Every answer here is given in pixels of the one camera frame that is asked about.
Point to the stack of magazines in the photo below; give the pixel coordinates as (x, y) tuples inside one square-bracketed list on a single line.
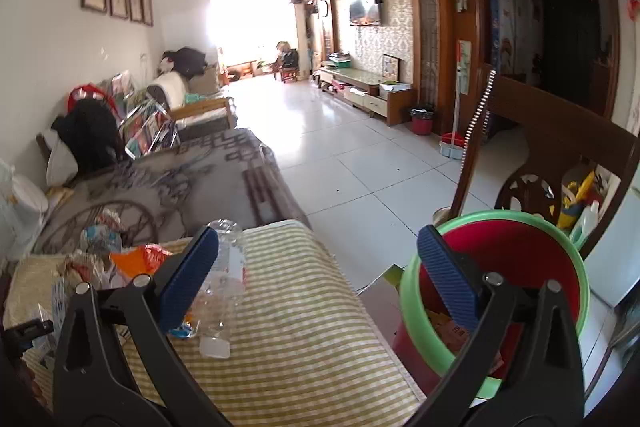
[(147, 132)]

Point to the yellow plastic toy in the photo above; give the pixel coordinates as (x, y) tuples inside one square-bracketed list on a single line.
[(575, 202)]

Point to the blue and white wrapper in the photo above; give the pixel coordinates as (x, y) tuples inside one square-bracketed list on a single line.
[(100, 238)]

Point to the clear plastic bottle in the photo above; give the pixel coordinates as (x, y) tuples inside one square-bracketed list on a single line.
[(227, 279)]

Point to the carved wooden chair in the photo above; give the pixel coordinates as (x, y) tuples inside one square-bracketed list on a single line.
[(555, 132)]

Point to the orange snack wrapper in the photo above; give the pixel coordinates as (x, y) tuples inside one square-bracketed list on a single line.
[(142, 257)]

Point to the dark door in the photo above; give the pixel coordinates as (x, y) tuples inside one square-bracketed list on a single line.
[(570, 47)]

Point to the wooden sofa with cushions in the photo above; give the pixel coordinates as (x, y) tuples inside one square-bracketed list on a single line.
[(200, 107)]

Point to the blue wall poster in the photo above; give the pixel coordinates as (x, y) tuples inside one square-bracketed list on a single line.
[(502, 7)]

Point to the wall calendar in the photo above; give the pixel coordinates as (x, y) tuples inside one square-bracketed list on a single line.
[(464, 67)]

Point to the white pillow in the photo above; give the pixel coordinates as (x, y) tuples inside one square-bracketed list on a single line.
[(61, 162)]

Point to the red bag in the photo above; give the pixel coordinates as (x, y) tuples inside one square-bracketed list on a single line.
[(87, 92)]

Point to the yellow striped mat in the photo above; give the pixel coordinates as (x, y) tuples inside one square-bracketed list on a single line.
[(300, 317)]

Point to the small red waste bin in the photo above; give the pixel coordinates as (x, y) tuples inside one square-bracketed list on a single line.
[(421, 122)]

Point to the silver coiled strip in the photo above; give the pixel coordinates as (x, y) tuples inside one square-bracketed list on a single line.
[(479, 107)]

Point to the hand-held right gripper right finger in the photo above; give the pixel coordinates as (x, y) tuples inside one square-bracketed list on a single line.
[(447, 279)]

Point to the small framed picture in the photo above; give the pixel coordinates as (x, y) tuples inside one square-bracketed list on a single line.
[(391, 68)]

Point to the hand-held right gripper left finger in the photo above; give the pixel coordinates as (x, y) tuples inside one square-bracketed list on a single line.
[(190, 277)]

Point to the clear crumpled plastic wrap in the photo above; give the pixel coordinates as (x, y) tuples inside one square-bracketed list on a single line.
[(95, 274)]

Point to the grey patterned blanket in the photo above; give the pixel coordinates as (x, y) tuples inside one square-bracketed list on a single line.
[(200, 187)]

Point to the red bin with green rim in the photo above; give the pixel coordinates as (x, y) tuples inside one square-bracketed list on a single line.
[(530, 257)]

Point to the wooden television cabinet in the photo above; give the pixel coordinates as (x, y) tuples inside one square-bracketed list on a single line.
[(370, 94)]

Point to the red and blue dustpan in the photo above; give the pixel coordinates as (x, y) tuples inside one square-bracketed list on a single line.
[(452, 146)]

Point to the black clothing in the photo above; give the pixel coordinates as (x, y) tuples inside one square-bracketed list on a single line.
[(90, 132)]

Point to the wall-mounted television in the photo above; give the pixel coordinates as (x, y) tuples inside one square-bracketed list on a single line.
[(365, 9)]

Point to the black bag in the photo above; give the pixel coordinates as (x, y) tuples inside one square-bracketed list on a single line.
[(189, 61)]

